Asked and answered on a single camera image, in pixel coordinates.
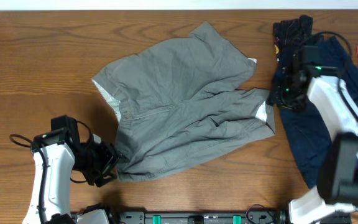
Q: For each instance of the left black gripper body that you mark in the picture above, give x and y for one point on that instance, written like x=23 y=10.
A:
x=107 y=163

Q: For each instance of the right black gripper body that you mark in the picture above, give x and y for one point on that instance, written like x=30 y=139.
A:
x=287 y=98

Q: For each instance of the grey shorts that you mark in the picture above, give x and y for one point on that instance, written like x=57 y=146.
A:
x=179 y=104

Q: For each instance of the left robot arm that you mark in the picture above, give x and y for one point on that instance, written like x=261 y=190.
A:
x=56 y=155

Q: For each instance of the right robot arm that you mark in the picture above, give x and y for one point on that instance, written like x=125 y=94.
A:
x=336 y=191

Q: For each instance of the navy blue garment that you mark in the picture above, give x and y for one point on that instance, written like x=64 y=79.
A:
x=307 y=134

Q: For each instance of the black patterned garment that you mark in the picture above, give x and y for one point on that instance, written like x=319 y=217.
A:
x=289 y=34

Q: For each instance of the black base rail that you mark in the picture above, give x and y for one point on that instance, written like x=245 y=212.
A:
x=253 y=215

